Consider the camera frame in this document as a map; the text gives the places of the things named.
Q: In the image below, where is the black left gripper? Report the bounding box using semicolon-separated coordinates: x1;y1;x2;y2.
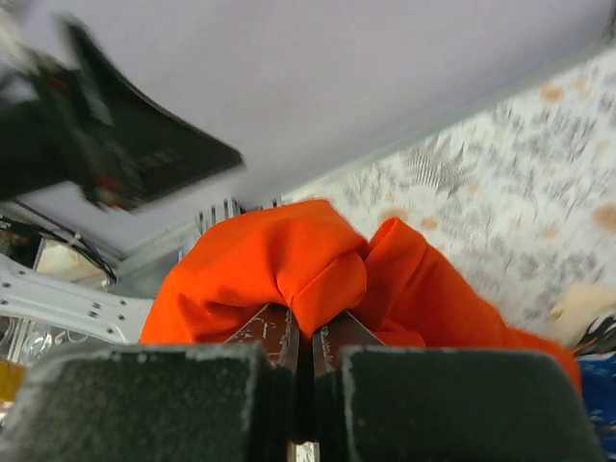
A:
1;13;244;211

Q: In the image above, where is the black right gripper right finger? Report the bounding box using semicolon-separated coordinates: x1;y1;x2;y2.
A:
312;310;384;375

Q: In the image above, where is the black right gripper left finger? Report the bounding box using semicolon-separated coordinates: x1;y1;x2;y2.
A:
226;304;299;371

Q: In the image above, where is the plain orange cloth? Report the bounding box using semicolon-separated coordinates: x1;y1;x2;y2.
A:
140;199;580;384

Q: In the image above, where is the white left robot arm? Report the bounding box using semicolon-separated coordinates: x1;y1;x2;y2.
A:
1;1;244;344

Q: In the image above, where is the cream cloth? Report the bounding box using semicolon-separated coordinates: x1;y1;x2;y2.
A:
550;283;615;330

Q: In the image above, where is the blue white patterned cloth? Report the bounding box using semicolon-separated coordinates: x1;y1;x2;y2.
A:
576;311;615;461

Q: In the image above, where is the floral table mat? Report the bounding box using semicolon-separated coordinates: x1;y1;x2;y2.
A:
287;50;615;347

